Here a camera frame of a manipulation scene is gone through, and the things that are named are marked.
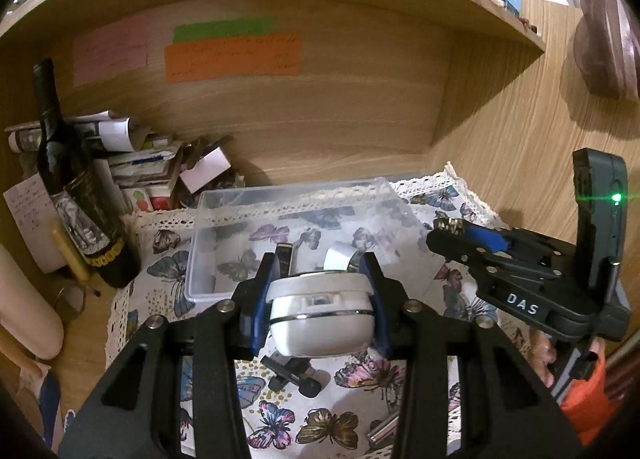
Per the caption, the orange paper note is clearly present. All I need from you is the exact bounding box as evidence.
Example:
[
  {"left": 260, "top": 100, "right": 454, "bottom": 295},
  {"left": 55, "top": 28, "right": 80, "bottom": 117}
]
[{"left": 164, "top": 34, "right": 304, "bottom": 84}]

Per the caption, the person's right hand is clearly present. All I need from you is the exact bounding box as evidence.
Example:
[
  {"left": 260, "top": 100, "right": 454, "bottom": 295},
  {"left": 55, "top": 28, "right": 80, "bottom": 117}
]
[{"left": 531, "top": 331, "right": 559, "bottom": 388}]

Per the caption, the blue and white cloth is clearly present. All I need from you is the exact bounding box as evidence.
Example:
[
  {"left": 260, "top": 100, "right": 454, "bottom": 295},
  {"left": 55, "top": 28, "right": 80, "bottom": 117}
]
[{"left": 37, "top": 370, "right": 65, "bottom": 452}]

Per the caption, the pile of papers and boxes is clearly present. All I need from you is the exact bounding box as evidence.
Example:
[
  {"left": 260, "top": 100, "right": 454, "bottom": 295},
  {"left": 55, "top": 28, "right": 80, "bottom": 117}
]
[{"left": 5, "top": 110, "right": 247, "bottom": 212}]

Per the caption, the black and silver small device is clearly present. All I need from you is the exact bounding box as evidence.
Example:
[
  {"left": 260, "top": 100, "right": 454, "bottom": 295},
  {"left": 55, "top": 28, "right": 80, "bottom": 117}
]
[{"left": 274, "top": 241, "right": 303, "bottom": 281}]

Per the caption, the dark wine bottle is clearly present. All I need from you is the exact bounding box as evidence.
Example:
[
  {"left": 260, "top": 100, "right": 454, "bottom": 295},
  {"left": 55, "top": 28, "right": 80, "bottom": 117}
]
[{"left": 32, "top": 58, "right": 144, "bottom": 290}]

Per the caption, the small white cardboard box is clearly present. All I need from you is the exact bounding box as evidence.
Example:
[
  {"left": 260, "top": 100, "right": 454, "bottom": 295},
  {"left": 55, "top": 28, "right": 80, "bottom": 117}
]
[{"left": 179, "top": 146, "right": 234, "bottom": 192}]

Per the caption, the butterfly print lace tablecloth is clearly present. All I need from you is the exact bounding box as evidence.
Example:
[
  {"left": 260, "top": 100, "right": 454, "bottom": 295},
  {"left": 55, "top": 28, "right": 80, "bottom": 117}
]
[{"left": 104, "top": 164, "right": 538, "bottom": 459}]

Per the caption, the white round earbud case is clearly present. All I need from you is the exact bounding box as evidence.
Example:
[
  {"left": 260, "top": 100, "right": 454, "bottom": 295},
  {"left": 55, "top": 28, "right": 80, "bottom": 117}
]
[{"left": 267, "top": 273, "right": 377, "bottom": 358}]

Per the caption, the person's right forearm orange sleeve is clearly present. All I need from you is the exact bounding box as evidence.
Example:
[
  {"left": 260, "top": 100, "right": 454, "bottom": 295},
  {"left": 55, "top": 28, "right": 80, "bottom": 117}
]
[{"left": 560, "top": 351, "right": 617, "bottom": 446}]

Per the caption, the white handwritten paper sheet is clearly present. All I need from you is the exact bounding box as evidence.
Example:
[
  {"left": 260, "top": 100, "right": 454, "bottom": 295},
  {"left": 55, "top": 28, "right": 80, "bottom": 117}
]
[{"left": 2, "top": 173, "right": 62, "bottom": 274}]

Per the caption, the silver metal bar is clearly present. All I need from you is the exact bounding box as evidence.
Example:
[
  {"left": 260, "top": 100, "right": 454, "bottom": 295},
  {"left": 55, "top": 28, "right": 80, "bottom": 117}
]
[{"left": 368, "top": 413, "right": 402, "bottom": 446}]

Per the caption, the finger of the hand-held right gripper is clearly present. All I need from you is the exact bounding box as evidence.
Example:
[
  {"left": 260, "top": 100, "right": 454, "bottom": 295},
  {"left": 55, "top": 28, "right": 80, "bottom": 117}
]
[
  {"left": 467, "top": 227, "right": 577, "bottom": 282},
  {"left": 426, "top": 219, "right": 557, "bottom": 326}
]

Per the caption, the beige candle stick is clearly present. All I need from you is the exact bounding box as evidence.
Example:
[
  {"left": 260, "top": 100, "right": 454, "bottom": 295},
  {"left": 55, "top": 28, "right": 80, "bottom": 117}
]
[{"left": 50, "top": 223, "right": 92, "bottom": 283}]

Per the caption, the clear plastic container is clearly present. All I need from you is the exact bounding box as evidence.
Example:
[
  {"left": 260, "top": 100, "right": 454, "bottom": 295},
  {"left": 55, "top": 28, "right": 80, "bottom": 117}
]
[{"left": 184, "top": 177, "right": 432, "bottom": 304}]

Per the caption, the pink paper note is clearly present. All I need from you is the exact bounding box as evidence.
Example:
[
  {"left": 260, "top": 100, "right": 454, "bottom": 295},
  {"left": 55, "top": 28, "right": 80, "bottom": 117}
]
[{"left": 73, "top": 14, "right": 150, "bottom": 86}]

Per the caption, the green paper note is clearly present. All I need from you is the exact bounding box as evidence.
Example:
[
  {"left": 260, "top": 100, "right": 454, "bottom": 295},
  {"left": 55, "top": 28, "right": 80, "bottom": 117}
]
[{"left": 172, "top": 18, "right": 276, "bottom": 44}]

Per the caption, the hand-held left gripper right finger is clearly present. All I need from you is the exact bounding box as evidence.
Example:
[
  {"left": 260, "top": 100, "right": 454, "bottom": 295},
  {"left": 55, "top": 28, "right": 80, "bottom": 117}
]
[{"left": 359, "top": 252, "right": 585, "bottom": 459}]

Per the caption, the white cylinder roll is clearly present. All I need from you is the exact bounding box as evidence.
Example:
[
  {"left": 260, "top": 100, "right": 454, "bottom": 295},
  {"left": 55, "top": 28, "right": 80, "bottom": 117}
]
[{"left": 0, "top": 243, "right": 66, "bottom": 361}]

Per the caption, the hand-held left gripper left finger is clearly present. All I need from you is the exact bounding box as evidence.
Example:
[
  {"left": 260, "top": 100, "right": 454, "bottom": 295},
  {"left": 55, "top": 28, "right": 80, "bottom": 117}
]
[{"left": 59, "top": 253, "right": 279, "bottom": 459}]

